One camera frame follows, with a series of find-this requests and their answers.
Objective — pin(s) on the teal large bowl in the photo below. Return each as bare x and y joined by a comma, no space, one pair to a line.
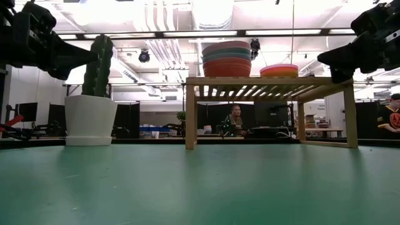
225,52

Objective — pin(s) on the large black background monitor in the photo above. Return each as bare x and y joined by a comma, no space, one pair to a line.
271,114

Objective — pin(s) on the black background panel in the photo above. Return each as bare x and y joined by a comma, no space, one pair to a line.
126,120

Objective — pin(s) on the wooden slatted shelf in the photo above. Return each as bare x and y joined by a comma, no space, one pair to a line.
265,81

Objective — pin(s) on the wooden background desk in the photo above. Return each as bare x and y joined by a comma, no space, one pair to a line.
323,129

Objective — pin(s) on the black overhead light bar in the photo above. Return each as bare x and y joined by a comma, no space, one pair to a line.
159,34

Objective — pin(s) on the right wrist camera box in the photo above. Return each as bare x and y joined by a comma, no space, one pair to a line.
365,18

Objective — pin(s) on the black ceiling dome camera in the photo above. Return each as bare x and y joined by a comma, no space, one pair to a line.
254,47
144,57

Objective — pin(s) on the small background plant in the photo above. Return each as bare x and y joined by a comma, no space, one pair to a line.
181,116

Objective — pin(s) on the red background object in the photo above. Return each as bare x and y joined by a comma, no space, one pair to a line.
15,120

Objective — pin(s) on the person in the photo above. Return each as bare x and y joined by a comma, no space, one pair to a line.
389,118
235,120

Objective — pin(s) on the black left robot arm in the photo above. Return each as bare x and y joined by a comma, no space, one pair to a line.
4,3

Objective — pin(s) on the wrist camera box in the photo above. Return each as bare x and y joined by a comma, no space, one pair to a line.
39,15
365,18

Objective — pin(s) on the white cup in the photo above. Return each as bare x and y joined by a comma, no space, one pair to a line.
155,134

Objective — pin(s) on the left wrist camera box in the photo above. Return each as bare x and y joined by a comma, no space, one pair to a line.
39,15

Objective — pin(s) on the pink large bowl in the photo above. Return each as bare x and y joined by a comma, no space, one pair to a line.
225,45

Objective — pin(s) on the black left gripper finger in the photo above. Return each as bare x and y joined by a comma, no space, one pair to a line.
68,53
62,70

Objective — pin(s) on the slate blue large bowl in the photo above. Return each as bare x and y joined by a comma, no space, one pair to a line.
225,57

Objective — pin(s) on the white plant pot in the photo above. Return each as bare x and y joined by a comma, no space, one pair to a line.
90,120

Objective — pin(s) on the blue storage bins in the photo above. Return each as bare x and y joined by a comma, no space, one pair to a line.
154,128

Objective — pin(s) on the green table mat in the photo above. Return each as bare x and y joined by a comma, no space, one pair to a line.
156,187

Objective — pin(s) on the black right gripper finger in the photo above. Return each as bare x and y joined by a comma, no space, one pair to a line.
343,56
342,76

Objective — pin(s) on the red large bowl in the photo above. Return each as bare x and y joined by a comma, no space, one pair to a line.
226,68

